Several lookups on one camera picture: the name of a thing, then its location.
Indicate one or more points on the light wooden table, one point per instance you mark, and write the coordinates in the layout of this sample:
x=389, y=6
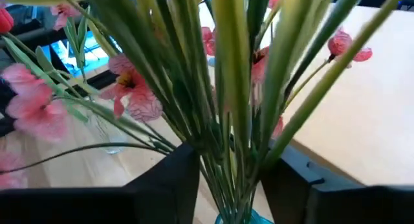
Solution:
x=372, y=120

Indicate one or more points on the red artificial tulip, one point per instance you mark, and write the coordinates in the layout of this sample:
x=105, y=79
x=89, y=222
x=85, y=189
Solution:
x=4, y=20

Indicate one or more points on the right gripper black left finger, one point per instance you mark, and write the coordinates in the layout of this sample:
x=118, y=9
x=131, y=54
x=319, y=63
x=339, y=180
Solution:
x=155, y=201

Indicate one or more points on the blue patterned glass vase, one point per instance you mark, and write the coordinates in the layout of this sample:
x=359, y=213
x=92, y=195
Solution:
x=258, y=220

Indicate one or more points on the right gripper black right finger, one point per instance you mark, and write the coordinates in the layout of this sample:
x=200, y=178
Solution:
x=339, y=204

